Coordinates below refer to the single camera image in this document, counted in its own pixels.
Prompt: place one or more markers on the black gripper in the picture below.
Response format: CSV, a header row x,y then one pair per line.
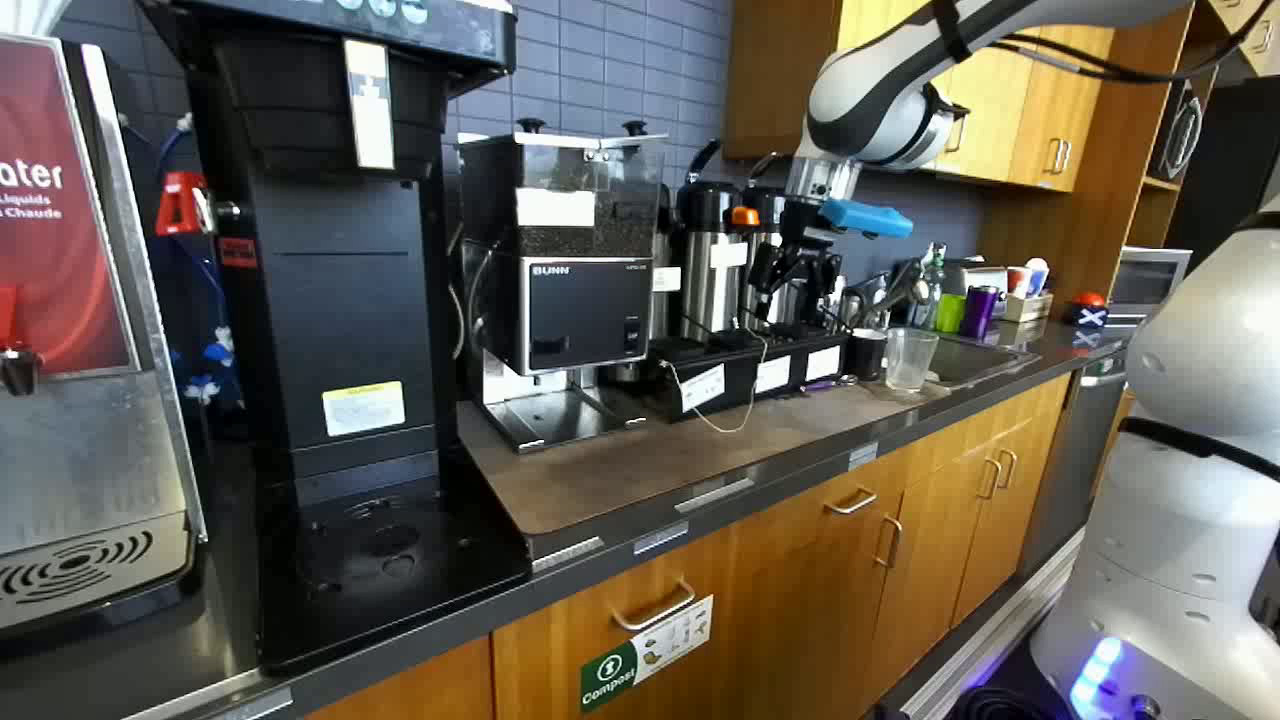
x,y
796,224

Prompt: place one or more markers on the metal hopper lid with knob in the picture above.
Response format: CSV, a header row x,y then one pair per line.
x,y
525,134
624,134

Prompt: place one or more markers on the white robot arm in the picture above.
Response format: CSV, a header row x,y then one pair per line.
x,y
881,92

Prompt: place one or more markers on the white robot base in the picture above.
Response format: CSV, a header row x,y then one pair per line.
x,y
1187,533

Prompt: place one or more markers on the black coffee airpot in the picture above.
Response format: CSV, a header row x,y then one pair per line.
x,y
801,303

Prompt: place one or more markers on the white tray label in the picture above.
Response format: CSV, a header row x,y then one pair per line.
x,y
824,362
774,372
700,385

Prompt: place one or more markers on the stainless steel airpot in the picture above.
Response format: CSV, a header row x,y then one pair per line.
x,y
715,273

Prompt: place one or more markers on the black airpot base tray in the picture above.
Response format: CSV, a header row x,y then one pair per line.
x,y
743,362

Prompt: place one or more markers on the black cup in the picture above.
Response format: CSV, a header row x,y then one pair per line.
x,y
866,353

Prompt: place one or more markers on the clear bottle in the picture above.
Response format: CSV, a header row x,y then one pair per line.
x,y
931,282

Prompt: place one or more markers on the clear plastic cup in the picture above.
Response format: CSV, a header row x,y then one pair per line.
x,y
908,362

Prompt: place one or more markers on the green cup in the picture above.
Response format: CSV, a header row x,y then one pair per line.
x,y
949,313

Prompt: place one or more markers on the purple cup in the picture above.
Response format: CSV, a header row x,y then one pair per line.
x,y
980,313

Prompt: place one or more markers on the clear coffee bean bin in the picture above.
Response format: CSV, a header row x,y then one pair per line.
x,y
573,313

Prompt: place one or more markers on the white condiment containers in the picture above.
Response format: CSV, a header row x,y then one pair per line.
x,y
1026,294

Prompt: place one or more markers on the white hopper label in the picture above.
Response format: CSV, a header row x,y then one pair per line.
x,y
553,207

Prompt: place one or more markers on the red and blue small object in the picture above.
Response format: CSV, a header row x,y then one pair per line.
x,y
1088,308

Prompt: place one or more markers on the wooden base cabinet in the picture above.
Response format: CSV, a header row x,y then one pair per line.
x,y
824,585

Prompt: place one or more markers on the small grey screen appliance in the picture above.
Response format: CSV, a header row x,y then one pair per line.
x,y
1150,282

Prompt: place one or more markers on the green and white sticker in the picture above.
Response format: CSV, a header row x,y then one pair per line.
x,y
647,655

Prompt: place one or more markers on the white brewer side label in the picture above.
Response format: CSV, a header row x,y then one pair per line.
x,y
361,411

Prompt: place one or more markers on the tall black coffee brewer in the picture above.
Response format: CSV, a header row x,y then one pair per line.
x,y
335,294

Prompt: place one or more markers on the tall white brewer label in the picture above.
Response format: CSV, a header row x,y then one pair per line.
x,y
368,105

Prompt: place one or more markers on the blue water valve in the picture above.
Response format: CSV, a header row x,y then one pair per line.
x,y
216,367

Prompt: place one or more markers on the red lever tag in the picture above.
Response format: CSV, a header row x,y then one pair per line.
x,y
180,207

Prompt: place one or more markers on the red water dispenser machine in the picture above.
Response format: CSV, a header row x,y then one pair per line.
x,y
82,443

